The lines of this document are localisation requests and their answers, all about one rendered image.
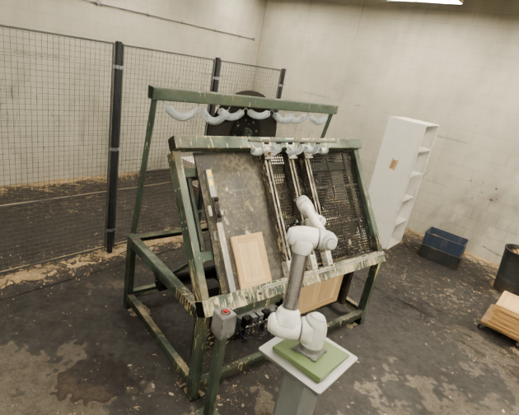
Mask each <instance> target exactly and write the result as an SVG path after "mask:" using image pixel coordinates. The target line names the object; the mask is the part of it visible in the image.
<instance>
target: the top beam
mask: <svg viewBox="0 0 519 415"><path fill-rule="evenodd" d="M260 138H269V137H232V136H194V135H173V136H172V137H171V138H169V139H168V143H169V148H170V152H172V151H174V150H180V152H250V150H251V149H250V147H251V148H252V147H262V143H261V142H248V139H260ZM270 139H285V138H270ZM293 140H301V138H293ZM309 140H337V142H336V143H328V142H321V143H320V144H318V145H319V147H327V148H328V147H329V146H331V147H330V148H329V149H328V150H329V151H351V150H354V149H360V148H362V145H361V142H360V139H345V138H309ZM294 144H295V147H296V148H299V147H300V145H301V144H300V143H299V142H295V143H294ZM249 145H250V147H249ZM279 145H280V147H283V146H284V145H286V143H285V142H281V144H279ZM262 148H263V147H262ZM286 150H287V148H286V147H285V146H284V147H283V148H282V152H285V151H286Z"/></svg>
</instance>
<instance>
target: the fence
mask: <svg viewBox="0 0 519 415"><path fill-rule="evenodd" d="M210 171H211V175H212V177H208V172H207V170H204V171H203V173H204V178H205V182H206V186H207V191H208V198H209V202H210V206H211V208H212V212H213V223H214V227H215V231H217V233H218V238H219V240H218V241H217V243H218V248H219V252H220V256H221V261H222V268H223V272H224V277H225V281H226V285H227V293H232V292H235V291H236V288H235V283H234V279H233V275H232V270H231V263H230V259H229V254H228V250H227V243H226V239H225V235H224V230H223V226H222V222H219V223H217V221H216V217H215V212H214V208H213V201H212V197H217V194H216V189H215V185H214V181H213V185H212V186H210V183H209V180H213V173H212V170H211V169H210Z"/></svg>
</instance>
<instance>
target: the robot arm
mask: <svg viewBox="0 0 519 415"><path fill-rule="evenodd" d="M297 207H298V209H299V211H300V213H301V214H302V215H303V216H304V217H305V220H304V221H301V222H299V221H298V220H295V222H293V223H292V224H290V225H289V227H288V228H287V230H285V231H287V232H288V233H287V237H286V240H287V242H288V243H289V244H290V245H291V246H292V252H293V253H292V261H291V265H290V269H289V274H288V282H287V286H286V291H285V294H284V298H283V304H282V305H280V306H279V307H278V309H277V310H276V312H273V313H272V314H270V316H269V317H268V325H267V328H268V331H269V332H270V333H271V334H272V335H274V336H276V337H278V338H284V339H288V340H297V341H300V342H299V344H298V345H296V346H294V347H293V348H292V350H293V351H295V352H299V353H300V354H302V355H303V356H304V357H307V358H308V359H310V360H311V361H313V362H316V361H317V360H318V359H319V358H320V357H321V356H322V355H323V354H325V353H327V350H326V349H325V348H323V345H324V342H325V338H326V334H327V323H326V320H325V317H324V316H323V315H322V314H321V313H318V312H311V313H309V314H307V315H306V316H303V317H300V311H299V309H298V308H297V307H298V302H299V298H300V295H301V290H302V283H303V279H304V275H305V271H306V264H307V260H308V255H310V254H311V251H312V250H313V249H323V250H333V249H335V248H336V246H337V242H338V240H337V237H336V235H335V234H334V233H333V232H331V231H327V230H326V229H325V228H324V225H325V223H326V220H325V218H324V217H323V216H321V215H319V214H318V213H317V212H316V210H315V208H314V205H313V204H312V202H311V200H310V199H309V198H308V197H307V196H305V195H302V196H301V197H299V198H297ZM295 223H297V224H296V225H295V226H292V225H294V224H295Z"/></svg>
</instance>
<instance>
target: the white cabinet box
mask: <svg viewBox="0 0 519 415"><path fill-rule="evenodd" d="M438 128H439V125H438V124H431V123H428V122H424V121H421V120H417V119H411V118H407V117H393V116H390V117H389V120H388V123H387V126H386V131H385V134H384V137H383V140H382V144H381V149H380V151H379V155H378V157H377V161H376V166H375V170H374V172H373V176H372V181H371V183H370V187H369V190H368V192H369V196H370V199H371V203H372V209H373V212H374V216H375V219H376V225H377V230H378V233H379V236H380V240H381V246H382V249H389V248H391V247H392V246H394V245H397V244H398V243H400V242H401V240H402V237H403V234H404V230H405V227H406V225H407V222H408V220H409V215H410V213H411V210H412V207H413V205H414V200H415V197H416V194H417V192H418V187H419V185H420V182H421V179H422V177H423V172H424V170H425V167H426V165H427V162H428V158H429V155H430V152H431V150H432V147H433V143H434V140H435V137H436V135H437V130H438Z"/></svg>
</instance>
